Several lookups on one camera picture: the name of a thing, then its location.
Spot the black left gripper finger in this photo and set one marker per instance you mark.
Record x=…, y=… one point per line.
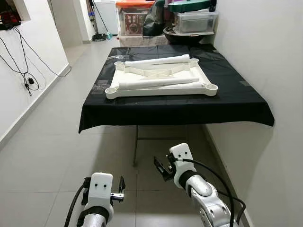
x=122, y=184

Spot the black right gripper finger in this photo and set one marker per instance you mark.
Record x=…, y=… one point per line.
x=158, y=163
x=166, y=178

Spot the white plastic table leg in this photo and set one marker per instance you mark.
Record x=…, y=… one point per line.
x=156, y=60
x=156, y=83
x=191, y=85

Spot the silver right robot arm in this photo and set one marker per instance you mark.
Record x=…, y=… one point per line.
x=208, y=198

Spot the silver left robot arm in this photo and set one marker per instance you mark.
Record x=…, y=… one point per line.
x=94, y=221

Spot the black tablecloth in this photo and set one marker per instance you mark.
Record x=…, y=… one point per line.
x=189, y=109

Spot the clear tape patch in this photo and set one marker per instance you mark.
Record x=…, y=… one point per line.
x=101, y=87

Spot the grey tape patch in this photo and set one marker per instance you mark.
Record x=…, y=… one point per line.
x=244, y=82

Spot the clear tape strip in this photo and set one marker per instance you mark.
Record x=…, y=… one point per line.
x=114, y=57

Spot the beige patterned box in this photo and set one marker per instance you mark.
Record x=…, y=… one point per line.
x=142, y=40

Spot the black round basin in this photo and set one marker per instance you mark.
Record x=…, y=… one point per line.
x=182, y=38

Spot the black power adapter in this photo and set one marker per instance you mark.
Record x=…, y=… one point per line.
x=31, y=81

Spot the mop with black head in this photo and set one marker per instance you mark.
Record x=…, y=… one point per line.
x=100, y=37

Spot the black plastic bag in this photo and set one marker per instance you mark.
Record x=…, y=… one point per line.
x=155, y=23

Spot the orange lid storage box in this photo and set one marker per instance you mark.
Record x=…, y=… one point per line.
x=135, y=21

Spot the clear plastic storage box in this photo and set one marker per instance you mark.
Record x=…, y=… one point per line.
x=195, y=22

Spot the green round lid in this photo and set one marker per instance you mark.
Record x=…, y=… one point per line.
x=191, y=6

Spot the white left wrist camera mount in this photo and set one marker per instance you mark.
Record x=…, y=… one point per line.
x=101, y=187

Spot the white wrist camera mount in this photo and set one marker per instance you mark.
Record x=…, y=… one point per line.
x=101, y=187
x=181, y=152

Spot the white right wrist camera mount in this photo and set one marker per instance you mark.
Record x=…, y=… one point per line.
x=181, y=152

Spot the metal folding table frame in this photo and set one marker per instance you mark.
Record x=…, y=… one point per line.
x=136, y=146

